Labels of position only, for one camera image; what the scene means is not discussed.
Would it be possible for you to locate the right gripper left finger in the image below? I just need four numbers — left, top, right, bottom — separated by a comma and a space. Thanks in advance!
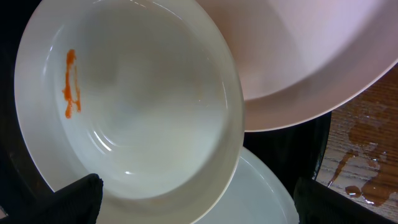
1, 174, 103, 224

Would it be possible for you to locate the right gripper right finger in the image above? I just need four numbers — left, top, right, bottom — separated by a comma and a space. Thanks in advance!
294, 178, 394, 224

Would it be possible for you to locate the pale green plate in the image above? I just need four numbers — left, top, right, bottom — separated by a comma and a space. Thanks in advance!
197, 148, 299, 224

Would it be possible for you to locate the cream white plate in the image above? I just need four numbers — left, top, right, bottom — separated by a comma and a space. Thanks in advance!
14, 0, 244, 223

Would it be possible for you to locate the black round tray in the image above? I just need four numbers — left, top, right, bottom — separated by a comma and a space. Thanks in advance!
1, 1, 331, 215

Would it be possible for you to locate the pink white plate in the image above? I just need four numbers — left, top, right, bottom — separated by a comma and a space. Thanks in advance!
199, 0, 397, 132

